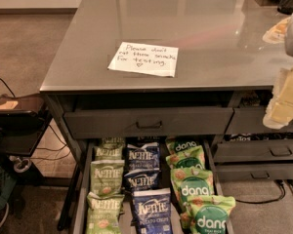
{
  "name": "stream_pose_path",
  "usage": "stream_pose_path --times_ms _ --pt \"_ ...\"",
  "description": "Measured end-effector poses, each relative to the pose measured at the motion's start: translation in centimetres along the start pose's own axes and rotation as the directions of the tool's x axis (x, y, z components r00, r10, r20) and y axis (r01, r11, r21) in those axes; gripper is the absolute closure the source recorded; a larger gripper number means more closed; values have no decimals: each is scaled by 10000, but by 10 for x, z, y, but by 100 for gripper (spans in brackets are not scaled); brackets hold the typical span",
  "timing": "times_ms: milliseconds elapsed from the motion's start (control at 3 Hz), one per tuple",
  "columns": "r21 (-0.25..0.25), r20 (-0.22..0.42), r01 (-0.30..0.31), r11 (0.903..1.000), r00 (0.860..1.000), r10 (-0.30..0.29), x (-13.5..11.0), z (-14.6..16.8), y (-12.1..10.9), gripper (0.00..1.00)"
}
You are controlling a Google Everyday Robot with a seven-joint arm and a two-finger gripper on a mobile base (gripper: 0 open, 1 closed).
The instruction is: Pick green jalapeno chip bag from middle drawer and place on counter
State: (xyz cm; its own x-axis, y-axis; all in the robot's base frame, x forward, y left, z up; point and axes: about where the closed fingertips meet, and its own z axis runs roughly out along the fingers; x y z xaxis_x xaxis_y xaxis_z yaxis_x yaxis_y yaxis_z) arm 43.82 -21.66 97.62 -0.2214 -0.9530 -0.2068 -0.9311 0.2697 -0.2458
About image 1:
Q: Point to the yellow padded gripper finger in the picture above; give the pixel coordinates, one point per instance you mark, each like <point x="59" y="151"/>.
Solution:
<point x="279" y="112"/>

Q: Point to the green Kettle bag back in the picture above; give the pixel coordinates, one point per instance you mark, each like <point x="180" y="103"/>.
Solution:
<point x="108" y="153"/>

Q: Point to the green kettle bag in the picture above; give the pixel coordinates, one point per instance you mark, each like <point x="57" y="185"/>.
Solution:
<point x="103" y="214"/>
<point x="108" y="153"/>
<point x="106" y="177"/>

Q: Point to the grey metal drawer cabinet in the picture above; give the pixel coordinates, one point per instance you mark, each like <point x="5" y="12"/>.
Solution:
<point x="223" y="61"/>

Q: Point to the open middle drawer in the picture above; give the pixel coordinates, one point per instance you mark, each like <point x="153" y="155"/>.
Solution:
<point x="78" y="225"/>

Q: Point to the green Kettle bag front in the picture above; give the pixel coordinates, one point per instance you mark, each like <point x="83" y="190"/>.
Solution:
<point x="103" y="214"/>

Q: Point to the blue Kettle bag back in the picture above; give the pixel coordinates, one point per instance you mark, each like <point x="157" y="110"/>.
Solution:
<point x="143" y="157"/>

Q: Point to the green Kettle bag middle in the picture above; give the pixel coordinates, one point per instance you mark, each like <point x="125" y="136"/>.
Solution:
<point x="106" y="177"/>

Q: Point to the green plastic crate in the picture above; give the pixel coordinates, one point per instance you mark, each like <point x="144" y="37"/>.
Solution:
<point x="7" y="184"/>

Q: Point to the green dang bag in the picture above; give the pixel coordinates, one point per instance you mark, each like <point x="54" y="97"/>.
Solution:
<point x="193" y="157"/>
<point x="191" y="181"/>
<point x="207" y="214"/>
<point x="177" y="144"/>

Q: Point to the green Dang bag back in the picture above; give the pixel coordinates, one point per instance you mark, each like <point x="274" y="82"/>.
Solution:
<point x="177" y="144"/>

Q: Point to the grey top left drawer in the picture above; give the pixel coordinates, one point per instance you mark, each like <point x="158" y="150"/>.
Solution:
<point x="148" y="122"/>

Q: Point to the blue Kettle bag front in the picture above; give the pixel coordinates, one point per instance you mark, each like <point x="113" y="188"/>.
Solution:
<point x="152" y="210"/>

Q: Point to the grey top right drawer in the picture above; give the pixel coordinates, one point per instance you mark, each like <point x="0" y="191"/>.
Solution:
<point x="249" y="120"/>

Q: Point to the black side cart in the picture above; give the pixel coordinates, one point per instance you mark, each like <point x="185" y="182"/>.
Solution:
<point x="23" y="122"/>

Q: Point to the green Dang bag front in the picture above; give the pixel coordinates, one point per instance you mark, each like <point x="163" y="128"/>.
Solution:
<point x="207" y="214"/>

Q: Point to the white handwritten paper note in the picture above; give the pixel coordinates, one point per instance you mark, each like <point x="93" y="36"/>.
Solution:
<point x="146" y="59"/>

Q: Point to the grey right bottom drawer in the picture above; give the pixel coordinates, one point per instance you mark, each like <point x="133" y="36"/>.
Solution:
<point x="255" y="172"/>

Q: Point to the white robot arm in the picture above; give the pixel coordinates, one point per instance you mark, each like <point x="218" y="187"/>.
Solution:
<point x="282" y="32"/>

